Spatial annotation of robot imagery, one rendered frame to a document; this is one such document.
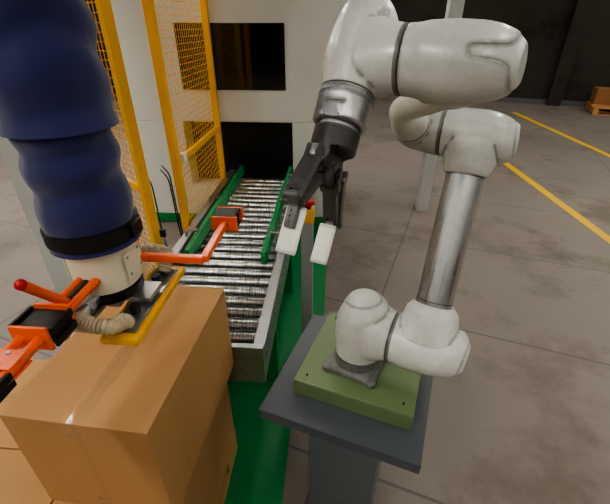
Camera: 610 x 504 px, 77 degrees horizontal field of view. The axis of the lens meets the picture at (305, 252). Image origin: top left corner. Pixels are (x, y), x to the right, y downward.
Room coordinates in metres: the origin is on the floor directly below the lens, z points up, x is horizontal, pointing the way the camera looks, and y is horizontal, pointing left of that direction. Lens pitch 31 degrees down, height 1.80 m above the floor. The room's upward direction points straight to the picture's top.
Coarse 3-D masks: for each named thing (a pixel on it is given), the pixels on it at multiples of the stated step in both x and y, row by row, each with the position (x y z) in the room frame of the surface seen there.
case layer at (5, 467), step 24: (48, 360) 1.19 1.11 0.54; (24, 384) 1.06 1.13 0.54; (0, 408) 0.95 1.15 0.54; (0, 432) 0.85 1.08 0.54; (216, 432) 0.94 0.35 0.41; (0, 456) 0.76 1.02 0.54; (24, 456) 0.76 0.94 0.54; (216, 456) 0.90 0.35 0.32; (0, 480) 0.69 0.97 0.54; (24, 480) 0.69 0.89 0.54; (192, 480) 0.70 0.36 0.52; (216, 480) 0.86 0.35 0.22
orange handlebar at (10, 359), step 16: (224, 224) 1.10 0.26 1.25; (144, 256) 0.91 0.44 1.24; (160, 256) 0.91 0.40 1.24; (176, 256) 0.90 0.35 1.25; (192, 256) 0.90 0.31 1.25; (208, 256) 0.91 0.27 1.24; (16, 336) 0.59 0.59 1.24; (0, 352) 0.54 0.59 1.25; (16, 352) 0.54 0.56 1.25; (32, 352) 0.55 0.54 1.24; (0, 368) 0.50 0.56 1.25; (16, 368) 0.51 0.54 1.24
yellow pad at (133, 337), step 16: (160, 272) 1.00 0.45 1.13; (176, 272) 1.00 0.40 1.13; (160, 288) 0.91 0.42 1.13; (128, 304) 0.85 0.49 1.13; (144, 304) 0.84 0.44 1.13; (160, 304) 0.85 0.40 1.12; (144, 320) 0.78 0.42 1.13; (112, 336) 0.72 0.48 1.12; (128, 336) 0.72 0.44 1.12; (144, 336) 0.74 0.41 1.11
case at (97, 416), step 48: (192, 288) 1.17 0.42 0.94; (96, 336) 0.91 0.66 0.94; (192, 336) 0.91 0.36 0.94; (48, 384) 0.72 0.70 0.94; (96, 384) 0.72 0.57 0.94; (144, 384) 0.72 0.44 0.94; (192, 384) 0.82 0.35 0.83; (48, 432) 0.61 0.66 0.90; (96, 432) 0.59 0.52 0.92; (144, 432) 0.58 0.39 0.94; (192, 432) 0.76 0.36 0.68; (48, 480) 0.62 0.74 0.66; (96, 480) 0.60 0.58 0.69; (144, 480) 0.58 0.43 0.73
